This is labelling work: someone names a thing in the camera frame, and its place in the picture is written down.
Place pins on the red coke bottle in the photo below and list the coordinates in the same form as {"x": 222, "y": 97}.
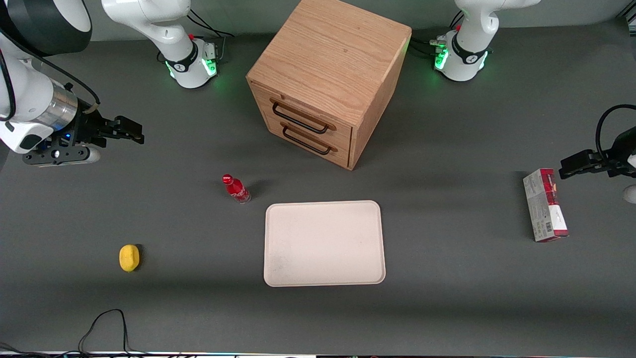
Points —
{"x": 236, "y": 190}

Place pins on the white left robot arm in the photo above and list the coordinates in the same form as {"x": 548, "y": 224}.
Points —
{"x": 472, "y": 30}

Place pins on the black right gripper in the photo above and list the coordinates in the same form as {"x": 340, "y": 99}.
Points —
{"x": 90, "y": 128}

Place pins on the grey and red carton box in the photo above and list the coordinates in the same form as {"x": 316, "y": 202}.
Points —
{"x": 544, "y": 209}

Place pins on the wooden drawer cabinet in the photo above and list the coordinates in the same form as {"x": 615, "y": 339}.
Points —
{"x": 330, "y": 59}

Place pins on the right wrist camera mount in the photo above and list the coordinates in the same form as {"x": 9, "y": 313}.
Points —
{"x": 57, "y": 155}

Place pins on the beige rectangular tray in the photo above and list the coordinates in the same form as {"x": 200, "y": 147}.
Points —
{"x": 324, "y": 243}

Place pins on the yellow lemon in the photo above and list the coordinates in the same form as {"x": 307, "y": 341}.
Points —
{"x": 129, "y": 258}

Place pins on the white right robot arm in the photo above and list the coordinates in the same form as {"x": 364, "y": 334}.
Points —
{"x": 149, "y": 20}

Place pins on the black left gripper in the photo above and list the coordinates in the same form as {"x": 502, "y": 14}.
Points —
{"x": 612, "y": 160}

